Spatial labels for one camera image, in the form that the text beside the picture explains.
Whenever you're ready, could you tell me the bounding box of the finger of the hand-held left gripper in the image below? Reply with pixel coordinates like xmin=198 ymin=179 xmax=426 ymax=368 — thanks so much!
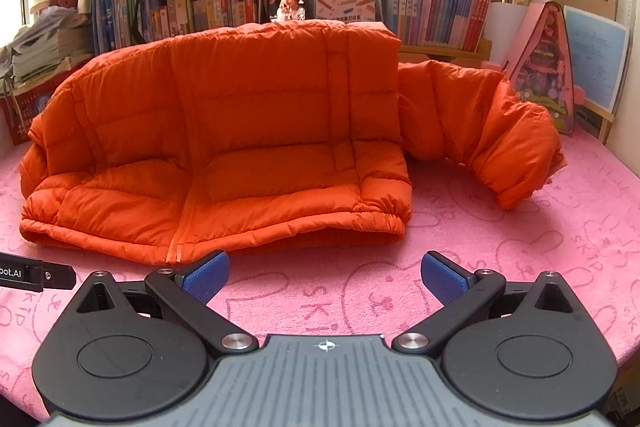
xmin=41 ymin=263 xmax=77 ymax=290

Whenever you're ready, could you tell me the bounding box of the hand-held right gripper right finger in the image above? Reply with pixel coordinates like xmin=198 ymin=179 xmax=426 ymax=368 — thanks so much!
xmin=392 ymin=251 xmax=576 ymax=355

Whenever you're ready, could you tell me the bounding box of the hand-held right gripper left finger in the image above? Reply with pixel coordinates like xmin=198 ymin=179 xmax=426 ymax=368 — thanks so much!
xmin=75 ymin=250 xmax=261 ymax=358

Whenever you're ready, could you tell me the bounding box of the orange puffer jacket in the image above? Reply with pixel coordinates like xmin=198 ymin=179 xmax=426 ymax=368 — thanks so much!
xmin=19 ymin=19 xmax=568 ymax=265

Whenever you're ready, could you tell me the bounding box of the wooden drawer organizer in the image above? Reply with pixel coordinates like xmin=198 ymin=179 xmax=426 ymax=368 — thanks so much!
xmin=397 ymin=38 xmax=493 ymax=68

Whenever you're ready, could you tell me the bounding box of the pink toy dollhouse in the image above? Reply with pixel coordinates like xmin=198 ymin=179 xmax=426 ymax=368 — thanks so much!
xmin=502 ymin=0 xmax=588 ymax=135

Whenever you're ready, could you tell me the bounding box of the row of picture books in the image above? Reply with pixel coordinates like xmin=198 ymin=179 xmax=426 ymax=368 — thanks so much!
xmin=92 ymin=0 xmax=261 ymax=54

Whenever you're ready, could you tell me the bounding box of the blue board on wooden easel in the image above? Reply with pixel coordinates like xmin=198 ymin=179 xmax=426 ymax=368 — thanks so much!
xmin=562 ymin=4 xmax=631 ymax=142

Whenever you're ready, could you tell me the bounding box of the white pencil print box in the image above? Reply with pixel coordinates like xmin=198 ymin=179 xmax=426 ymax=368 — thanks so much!
xmin=314 ymin=0 xmax=377 ymax=24

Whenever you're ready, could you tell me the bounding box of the black strap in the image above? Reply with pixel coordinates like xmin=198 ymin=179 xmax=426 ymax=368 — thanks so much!
xmin=129 ymin=0 xmax=162 ymax=44

